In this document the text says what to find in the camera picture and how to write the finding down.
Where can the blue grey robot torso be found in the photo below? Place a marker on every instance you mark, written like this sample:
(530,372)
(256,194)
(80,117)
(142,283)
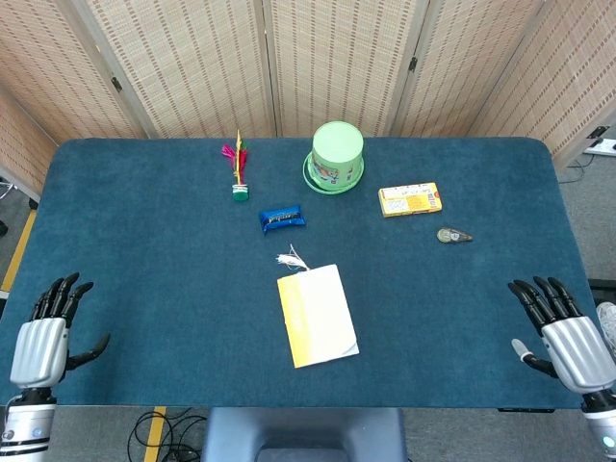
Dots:
(303,433)

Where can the colourful feather shuttlecock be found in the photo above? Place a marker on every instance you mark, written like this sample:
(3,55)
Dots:
(240,192)

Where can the yellow cardboard box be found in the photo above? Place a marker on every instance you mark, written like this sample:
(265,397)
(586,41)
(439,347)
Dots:
(411,199)

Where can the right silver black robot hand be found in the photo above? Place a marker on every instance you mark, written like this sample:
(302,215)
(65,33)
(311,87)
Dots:
(582,353)

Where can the white lined notebook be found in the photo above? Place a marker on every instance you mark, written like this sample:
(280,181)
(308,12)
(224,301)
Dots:
(322,317)

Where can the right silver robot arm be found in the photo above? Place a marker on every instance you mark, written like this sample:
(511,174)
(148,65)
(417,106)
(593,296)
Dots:
(601,423)

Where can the dark correction tape dispenser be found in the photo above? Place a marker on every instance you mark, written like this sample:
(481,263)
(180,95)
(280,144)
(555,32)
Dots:
(450,235)

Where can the blue felt table cloth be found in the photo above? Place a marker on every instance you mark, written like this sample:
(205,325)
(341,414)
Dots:
(144,231)

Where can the light blue tasselled bookmark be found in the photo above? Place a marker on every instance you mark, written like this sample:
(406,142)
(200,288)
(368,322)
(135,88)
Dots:
(291,261)

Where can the woven folding screen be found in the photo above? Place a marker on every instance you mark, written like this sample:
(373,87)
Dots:
(192,62)

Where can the blue snack packet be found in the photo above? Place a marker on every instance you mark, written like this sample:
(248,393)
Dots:
(283,219)

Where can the green plastic bucket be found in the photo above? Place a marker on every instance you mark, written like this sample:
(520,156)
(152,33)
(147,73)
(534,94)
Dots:
(337,149)

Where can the white mesh shoe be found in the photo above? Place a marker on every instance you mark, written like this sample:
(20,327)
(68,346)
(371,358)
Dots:
(608,317)

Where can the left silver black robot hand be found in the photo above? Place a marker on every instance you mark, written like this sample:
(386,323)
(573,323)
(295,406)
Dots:
(38,351)

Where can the white power strip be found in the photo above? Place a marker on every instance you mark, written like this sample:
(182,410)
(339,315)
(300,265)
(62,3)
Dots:
(601,146)

